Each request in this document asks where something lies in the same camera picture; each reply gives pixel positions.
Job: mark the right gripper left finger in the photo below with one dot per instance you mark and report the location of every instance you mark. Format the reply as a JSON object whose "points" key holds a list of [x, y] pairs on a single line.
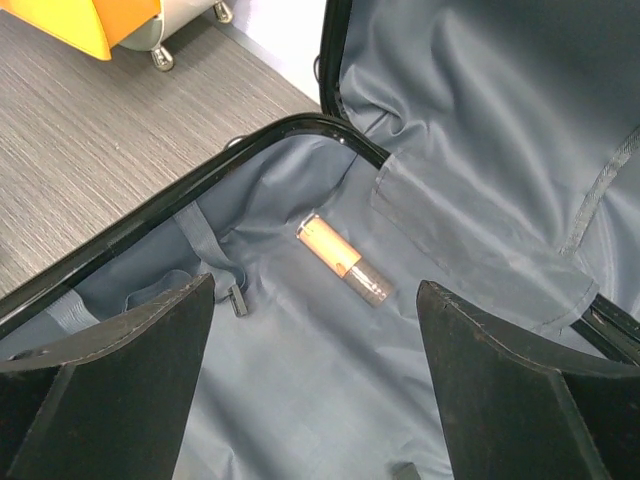
{"points": [[112, 401]]}

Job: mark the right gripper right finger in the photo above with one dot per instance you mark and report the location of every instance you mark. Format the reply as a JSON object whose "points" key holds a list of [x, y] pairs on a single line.
{"points": [[515, 405]]}

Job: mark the white black space suitcase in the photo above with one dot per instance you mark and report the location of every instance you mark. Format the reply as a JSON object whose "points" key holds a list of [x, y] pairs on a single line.
{"points": [[491, 147]]}

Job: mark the round mini drawer cabinet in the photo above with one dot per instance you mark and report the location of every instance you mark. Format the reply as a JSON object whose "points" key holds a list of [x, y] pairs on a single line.
{"points": [[96, 27]]}

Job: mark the gold lipstick tube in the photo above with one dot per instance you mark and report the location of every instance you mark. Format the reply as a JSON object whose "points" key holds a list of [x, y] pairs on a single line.
{"points": [[344, 260]]}

